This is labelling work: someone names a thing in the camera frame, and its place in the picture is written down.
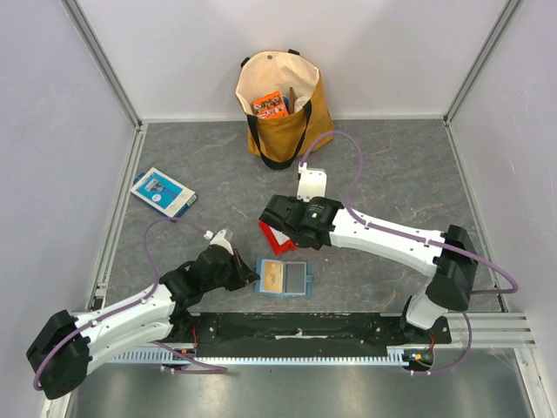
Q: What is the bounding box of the gold credit card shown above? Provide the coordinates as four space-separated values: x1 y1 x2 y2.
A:
261 260 285 293

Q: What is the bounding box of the blue leather card holder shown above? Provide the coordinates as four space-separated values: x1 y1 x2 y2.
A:
253 259 313 299

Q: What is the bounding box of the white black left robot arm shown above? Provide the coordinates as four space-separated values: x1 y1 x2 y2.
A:
26 245 259 400

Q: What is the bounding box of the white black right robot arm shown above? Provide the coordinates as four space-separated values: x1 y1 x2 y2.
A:
259 195 478 343

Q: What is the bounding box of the stack of white cards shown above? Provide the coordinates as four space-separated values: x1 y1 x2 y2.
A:
271 228 290 246

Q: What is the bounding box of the red plastic bin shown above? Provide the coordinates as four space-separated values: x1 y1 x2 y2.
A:
258 220 297 255

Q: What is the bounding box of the brown tote bag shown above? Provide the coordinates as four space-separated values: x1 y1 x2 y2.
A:
235 50 334 171

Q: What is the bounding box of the blue white razor box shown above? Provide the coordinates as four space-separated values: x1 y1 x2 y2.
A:
130 167 198 218

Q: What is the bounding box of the orange snack packet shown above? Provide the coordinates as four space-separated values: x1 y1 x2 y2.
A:
252 91 289 119

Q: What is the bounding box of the brown item in bag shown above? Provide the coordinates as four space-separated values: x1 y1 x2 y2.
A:
288 87 301 114

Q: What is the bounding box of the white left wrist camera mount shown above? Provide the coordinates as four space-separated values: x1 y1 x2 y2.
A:
204 228 234 255

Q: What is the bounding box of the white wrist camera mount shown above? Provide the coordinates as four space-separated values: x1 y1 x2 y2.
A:
204 228 234 255
296 163 327 202

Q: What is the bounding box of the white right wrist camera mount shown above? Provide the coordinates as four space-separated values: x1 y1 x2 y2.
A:
296 163 327 202

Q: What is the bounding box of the grey slotted cable duct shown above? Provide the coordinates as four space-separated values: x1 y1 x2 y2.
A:
109 347 409 367

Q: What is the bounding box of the aluminium frame rail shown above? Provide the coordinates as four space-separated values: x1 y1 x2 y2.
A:
446 313 535 348

